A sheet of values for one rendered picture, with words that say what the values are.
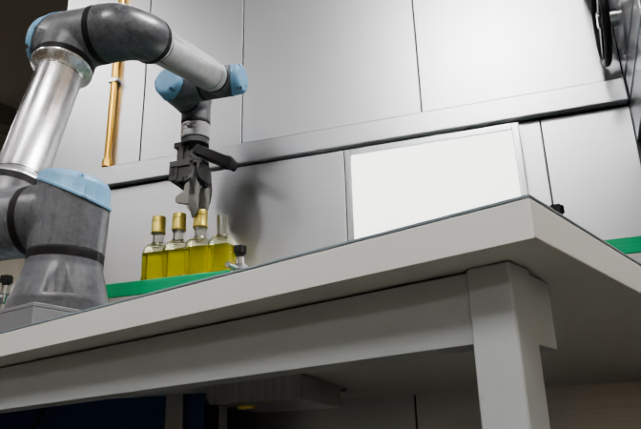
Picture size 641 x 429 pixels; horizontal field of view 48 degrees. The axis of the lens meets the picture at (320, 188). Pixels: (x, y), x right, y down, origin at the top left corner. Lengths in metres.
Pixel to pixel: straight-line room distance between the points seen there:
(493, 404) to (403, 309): 0.12
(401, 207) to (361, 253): 1.12
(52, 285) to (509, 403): 0.72
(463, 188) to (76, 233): 0.94
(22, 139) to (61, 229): 0.25
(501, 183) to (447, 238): 1.15
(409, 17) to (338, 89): 0.27
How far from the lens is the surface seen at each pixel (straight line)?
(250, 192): 1.89
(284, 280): 0.68
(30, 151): 1.32
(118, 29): 1.43
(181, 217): 1.79
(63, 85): 1.41
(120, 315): 0.86
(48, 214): 1.16
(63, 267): 1.13
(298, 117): 1.95
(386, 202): 1.75
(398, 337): 0.65
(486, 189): 1.72
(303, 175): 1.84
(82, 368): 0.99
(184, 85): 1.79
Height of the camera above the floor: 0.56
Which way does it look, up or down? 21 degrees up
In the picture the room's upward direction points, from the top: 2 degrees counter-clockwise
